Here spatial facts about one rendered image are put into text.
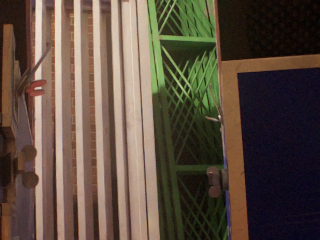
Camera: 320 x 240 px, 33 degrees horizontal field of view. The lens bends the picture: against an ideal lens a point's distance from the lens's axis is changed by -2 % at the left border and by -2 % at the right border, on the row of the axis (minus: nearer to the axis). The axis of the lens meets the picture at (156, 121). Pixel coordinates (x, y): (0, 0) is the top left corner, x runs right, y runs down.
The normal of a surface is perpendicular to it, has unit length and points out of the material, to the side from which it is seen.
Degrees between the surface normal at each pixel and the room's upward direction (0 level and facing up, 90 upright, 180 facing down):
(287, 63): 90
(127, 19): 87
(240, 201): 90
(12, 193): 90
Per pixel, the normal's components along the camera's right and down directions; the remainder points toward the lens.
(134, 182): 0.25, -0.24
